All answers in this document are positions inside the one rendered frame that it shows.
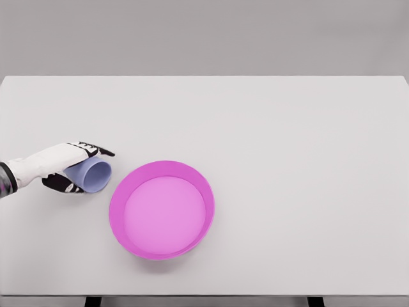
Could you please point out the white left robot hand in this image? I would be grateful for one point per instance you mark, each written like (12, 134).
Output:
(59, 158)

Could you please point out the lavender blue cup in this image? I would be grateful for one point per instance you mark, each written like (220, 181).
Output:
(92, 176)

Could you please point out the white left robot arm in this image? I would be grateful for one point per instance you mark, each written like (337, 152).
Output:
(14, 174)

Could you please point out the pink round plate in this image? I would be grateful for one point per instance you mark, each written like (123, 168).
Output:
(163, 209)

